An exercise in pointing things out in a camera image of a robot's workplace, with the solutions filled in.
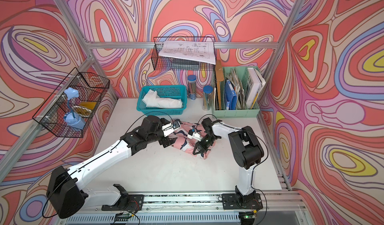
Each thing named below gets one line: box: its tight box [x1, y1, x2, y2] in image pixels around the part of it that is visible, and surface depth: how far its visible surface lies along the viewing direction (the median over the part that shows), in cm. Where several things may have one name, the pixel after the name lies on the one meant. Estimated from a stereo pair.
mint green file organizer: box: [212, 66, 260, 119], surface depth 103 cm
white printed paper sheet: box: [158, 40, 216, 65], surface depth 86 cm
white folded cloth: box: [142, 89, 183, 109], surface depth 112 cm
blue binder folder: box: [224, 79, 237, 110], surface depth 98 cm
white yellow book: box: [245, 67, 266, 109], surface depth 100 cm
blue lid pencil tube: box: [187, 74, 197, 101], surface depth 113 cm
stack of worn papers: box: [225, 68, 248, 110], surface depth 98 cm
